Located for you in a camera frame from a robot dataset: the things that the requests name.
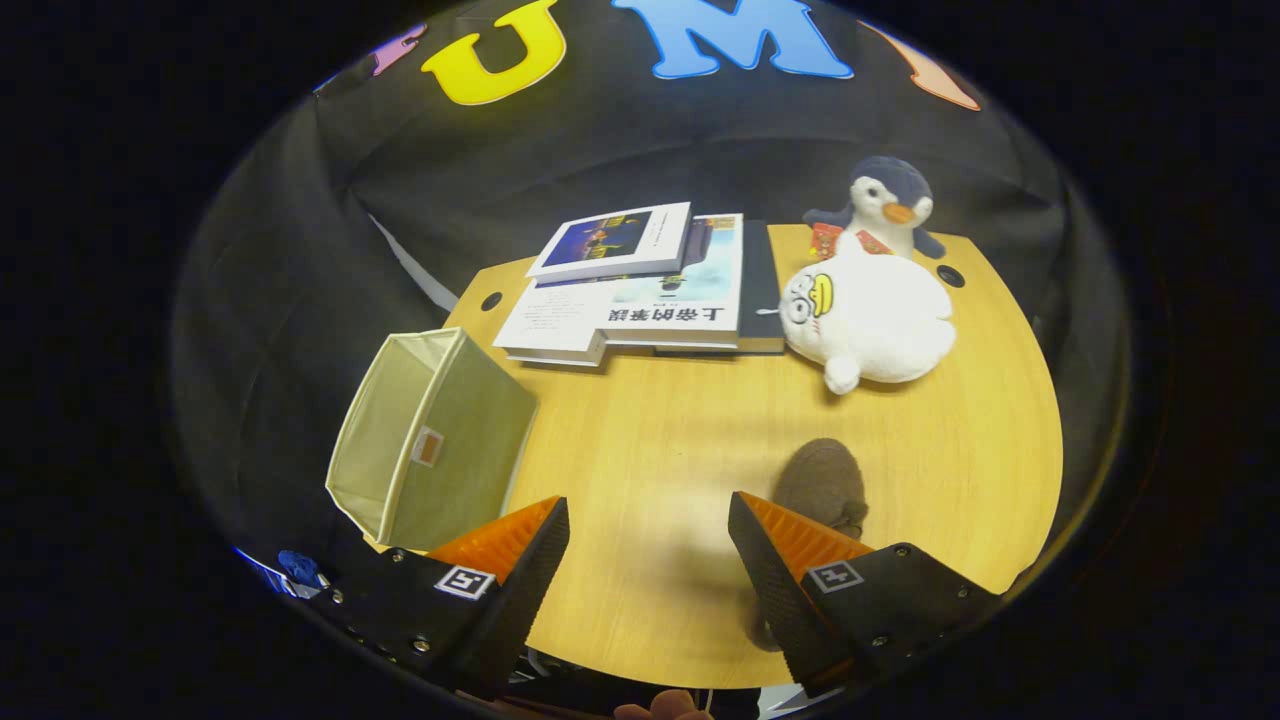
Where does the white book with text cover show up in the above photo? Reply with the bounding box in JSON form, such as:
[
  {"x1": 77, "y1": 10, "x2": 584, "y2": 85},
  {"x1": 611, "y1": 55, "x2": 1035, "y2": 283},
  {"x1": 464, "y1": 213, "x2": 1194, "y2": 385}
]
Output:
[{"x1": 493, "y1": 280, "x2": 611, "y2": 367}]

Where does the white plush duck toy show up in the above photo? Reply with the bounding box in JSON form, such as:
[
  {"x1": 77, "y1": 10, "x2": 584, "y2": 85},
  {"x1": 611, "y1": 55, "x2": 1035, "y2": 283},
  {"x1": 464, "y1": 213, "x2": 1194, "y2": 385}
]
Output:
[{"x1": 779, "y1": 250, "x2": 957, "y2": 396}]

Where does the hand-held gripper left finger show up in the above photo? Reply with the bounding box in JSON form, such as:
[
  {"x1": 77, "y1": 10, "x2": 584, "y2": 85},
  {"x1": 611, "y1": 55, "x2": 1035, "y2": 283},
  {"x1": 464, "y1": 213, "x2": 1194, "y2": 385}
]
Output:
[{"x1": 315, "y1": 496, "x2": 571, "y2": 699}]

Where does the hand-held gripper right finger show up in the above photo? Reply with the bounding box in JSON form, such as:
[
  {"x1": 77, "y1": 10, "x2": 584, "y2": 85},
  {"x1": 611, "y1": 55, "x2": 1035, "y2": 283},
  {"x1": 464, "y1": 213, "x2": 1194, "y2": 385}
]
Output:
[{"x1": 727, "y1": 491, "x2": 1004, "y2": 698}]

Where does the green fabric storage box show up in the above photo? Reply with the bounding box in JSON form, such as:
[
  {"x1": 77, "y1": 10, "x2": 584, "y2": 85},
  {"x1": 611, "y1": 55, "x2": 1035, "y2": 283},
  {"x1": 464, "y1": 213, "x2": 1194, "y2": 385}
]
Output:
[{"x1": 325, "y1": 327, "x2": 539, "y2": 553}]

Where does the penguin plush toy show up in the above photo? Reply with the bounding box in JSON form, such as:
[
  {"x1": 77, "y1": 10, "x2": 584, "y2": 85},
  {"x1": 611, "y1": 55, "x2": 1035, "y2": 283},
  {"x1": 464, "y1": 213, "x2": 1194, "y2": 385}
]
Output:
[{"x1": 803, "y1": 155, "x2": 947, "y2": 261}]

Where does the black book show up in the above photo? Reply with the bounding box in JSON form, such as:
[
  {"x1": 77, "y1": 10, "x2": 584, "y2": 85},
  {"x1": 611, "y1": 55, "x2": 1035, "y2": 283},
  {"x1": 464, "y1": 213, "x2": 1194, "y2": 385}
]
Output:
[{"x1": 655, "y1": 220, "x2": 787, "y2": 356}]

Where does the brown fuzzy shoe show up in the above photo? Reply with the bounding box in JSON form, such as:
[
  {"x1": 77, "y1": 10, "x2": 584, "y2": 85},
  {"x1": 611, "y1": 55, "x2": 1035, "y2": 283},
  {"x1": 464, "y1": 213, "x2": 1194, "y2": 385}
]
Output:
[{"x1": 745, "y1": 438, "x2": 869, "y2": 653}]

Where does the white book with sky cover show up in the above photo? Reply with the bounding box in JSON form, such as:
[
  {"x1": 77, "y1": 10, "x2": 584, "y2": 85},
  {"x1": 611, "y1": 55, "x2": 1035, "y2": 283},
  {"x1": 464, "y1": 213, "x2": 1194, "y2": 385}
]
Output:
[{"x1": 600, "y1": 213, "x2": 746, "y2": 351}]

